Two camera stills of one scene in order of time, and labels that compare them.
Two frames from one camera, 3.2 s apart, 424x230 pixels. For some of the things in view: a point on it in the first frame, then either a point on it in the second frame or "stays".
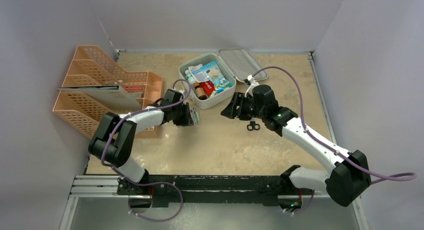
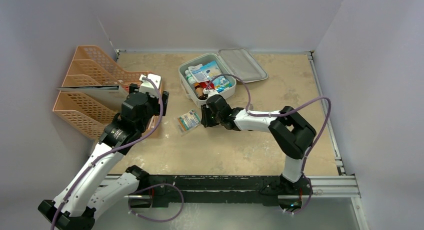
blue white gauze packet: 198,73 stays
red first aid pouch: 208,87 stays
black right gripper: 240,106 → 206,115
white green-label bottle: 189,77 stays
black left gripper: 186,120 → 154,100
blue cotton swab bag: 214,73 stays
